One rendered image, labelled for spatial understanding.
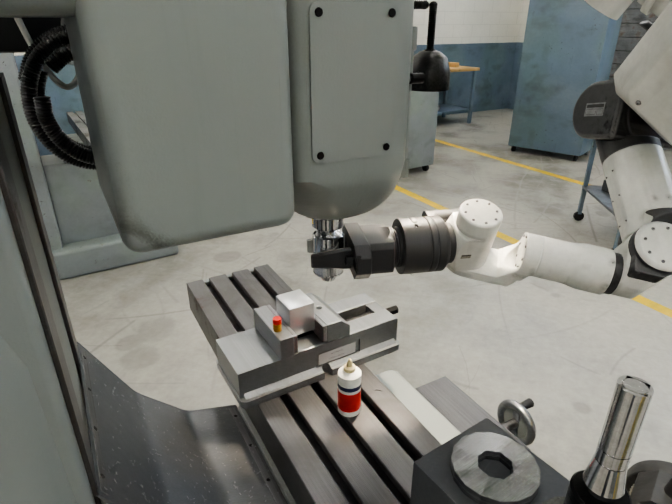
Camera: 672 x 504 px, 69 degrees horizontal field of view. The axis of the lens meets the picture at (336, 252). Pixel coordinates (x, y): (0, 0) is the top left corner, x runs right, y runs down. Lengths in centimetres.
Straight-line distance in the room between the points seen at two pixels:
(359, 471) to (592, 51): 609
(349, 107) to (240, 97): 14
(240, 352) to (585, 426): 180
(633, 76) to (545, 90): 591
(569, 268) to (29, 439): 70
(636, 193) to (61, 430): 83
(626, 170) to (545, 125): 587
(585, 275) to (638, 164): 21
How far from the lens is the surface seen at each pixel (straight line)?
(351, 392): 86
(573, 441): 236
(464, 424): 120
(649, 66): 82
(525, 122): 686
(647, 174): 92
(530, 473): 59
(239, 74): 51
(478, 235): 76
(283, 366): 92
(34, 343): 51
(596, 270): 82
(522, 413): 135
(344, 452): 84
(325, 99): 57
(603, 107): 96
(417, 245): 74
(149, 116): 49
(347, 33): 58
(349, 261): 72
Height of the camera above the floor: 156
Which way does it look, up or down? 25 degrees down
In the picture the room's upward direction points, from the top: straight up
